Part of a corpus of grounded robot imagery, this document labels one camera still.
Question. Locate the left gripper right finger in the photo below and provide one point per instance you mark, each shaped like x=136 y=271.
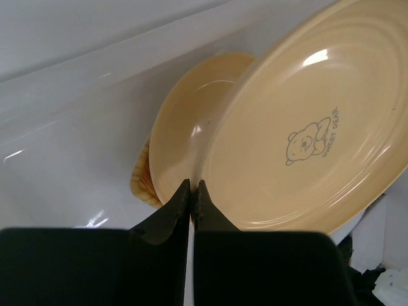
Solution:
x=233 y=267

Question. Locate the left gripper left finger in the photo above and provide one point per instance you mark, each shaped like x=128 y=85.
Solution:
x=144 y=265

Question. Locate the woven bamboo basket tray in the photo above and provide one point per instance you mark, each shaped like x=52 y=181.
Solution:
x=141 y=182

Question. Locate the yellow plate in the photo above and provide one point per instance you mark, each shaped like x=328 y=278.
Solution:
x=316 y=130
x=185 y=118

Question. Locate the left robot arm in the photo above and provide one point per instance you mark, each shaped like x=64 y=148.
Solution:
x=360 y=274

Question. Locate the clear plastic bin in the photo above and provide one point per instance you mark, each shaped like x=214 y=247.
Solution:
x=71 y=133

